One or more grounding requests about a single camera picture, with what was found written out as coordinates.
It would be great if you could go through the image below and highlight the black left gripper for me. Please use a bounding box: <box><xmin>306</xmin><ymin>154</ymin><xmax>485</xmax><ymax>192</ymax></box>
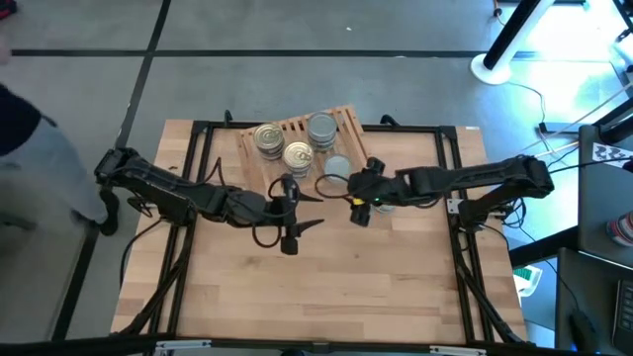
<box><xmin>231</xmin><ymin>173</ymin><xmax>326</xmax><ymax>256</ymax></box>

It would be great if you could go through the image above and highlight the white tower fan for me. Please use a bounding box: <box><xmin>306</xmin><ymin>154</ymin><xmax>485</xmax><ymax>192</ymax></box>
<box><xmin>469</xmin><ymin>0</ymin><xmax>558</xmax><ymax>86</ymax></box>

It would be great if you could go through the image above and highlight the white paper black marker pattern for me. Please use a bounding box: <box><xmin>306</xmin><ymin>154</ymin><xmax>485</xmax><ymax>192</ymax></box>
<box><xmin>591</xmin><ymin>141</ymin><xmax>633</xmax><ymax>168</ymax></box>

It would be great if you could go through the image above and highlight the silver rail bracket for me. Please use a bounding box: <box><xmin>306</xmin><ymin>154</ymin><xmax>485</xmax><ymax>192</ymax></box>
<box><xmin>428</xmin><ymin>344</ymin><xmax>489</xmax><ymax>356</ymax></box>
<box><xmin>153</xmin><ymin>338</ymin><xmax>213</xmax><ymax>355</ymax></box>

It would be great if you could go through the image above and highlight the black desk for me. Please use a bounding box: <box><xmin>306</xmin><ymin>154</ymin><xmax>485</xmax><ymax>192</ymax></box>
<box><xmin>577</xmin><ymin>123</ymin><xmax>633</xmax><ymax>268</ymax></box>
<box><xmin>554</xmin><ymin>246</ymin><xmax>633</xmax><ymax>356</ymax></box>

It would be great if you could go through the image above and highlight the person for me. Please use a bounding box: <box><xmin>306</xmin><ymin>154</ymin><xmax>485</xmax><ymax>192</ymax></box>
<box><xmin>0</xmin><ymin>34</ymin><xmax>120</xmax><ymax>237</ymax></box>

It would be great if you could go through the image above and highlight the black desk crossbar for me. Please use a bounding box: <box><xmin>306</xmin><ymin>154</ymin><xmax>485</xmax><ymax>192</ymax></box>
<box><xmin>507</xmin><ymin>227</ymin><xmax>580</xmax><ymax>269</ymax></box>

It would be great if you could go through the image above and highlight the black computer mouse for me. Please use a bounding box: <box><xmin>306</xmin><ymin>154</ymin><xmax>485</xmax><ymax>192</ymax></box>
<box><xmin>569</xmin><ymin>310</ymin><xmax>600</xmax><ymax>350</ymax></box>

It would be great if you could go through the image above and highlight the black camera rail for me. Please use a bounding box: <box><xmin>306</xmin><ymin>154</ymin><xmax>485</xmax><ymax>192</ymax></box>
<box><xmin>0</xmin><ymin>334</ymin><xmax>633</xmax><ymax>356</ymax></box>

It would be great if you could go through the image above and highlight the tan cord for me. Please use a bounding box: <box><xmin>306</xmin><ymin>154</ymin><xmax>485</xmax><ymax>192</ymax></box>
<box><xmin>489</xmin><ymin>141</ymin><xmax>581</xmax><ymax>168</ymax></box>

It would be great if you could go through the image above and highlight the white green box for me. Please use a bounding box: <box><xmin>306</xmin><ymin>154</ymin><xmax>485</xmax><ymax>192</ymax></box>
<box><xmin>512</xmin><ymin>264</ymin><xmax>544</xmax><ymax>298</ymax></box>

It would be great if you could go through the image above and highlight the black keyboard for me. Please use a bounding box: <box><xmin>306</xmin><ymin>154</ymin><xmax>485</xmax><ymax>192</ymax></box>
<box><xmin>612</xmin><ymin>279</ymin><xmax>633</xmax><ymax>342</ymax></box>

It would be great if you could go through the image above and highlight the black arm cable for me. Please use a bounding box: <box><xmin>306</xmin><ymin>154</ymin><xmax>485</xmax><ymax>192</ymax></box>
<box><xmin>118</xmin><ymin>220</ymin><xmax>165</xmax><ymax>291</ymax></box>

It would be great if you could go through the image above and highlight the striped colourful round object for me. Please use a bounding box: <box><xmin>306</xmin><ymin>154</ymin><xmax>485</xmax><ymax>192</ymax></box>
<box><xmin>605</xmin><ymin>211</ymin><xmax>633</xmax><ymax>248</ymax></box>

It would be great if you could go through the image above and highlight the black fan cable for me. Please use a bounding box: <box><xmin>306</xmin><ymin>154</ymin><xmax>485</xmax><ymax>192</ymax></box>
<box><xmin>506</xmin><ymin>81</ymin><xmax>548</xmax><ymax>128</ymax></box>

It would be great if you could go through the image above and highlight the black metal table frame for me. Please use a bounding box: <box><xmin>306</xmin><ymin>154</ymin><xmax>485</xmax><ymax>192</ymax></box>
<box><xmin>111</xmin><ymin>112</ymin><xmax>533</xmax><ymax>347</ymax></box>

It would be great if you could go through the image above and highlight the wooden slatted shelf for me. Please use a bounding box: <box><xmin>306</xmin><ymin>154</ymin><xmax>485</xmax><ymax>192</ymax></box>
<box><xmin>235</xmin><ymin>103</ymin><xmax>372</xmax><ymax>199</ymax></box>

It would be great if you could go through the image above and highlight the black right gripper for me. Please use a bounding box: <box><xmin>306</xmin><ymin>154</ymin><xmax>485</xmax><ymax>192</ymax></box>
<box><xmin>348</xmin><ymin>157</ymin><xmax>402</xmax><ymax>226</ymax></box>

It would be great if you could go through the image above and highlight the black power strip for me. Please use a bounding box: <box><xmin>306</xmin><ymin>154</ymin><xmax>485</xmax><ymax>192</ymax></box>
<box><xmin>537</xmin><ymin>121</ymin><xmax>584</xmax><ymax>135</ymax></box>

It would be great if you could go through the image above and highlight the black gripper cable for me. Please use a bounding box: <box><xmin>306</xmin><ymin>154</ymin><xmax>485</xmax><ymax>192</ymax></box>
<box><xmin>250</xmin><ymin>175</ymin><xmax>299</xmax><ymax>249</ymax></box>
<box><xmin>314</xmin><ymin>172</ymin><xmax>352</xmax><ymax>201</ymax></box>

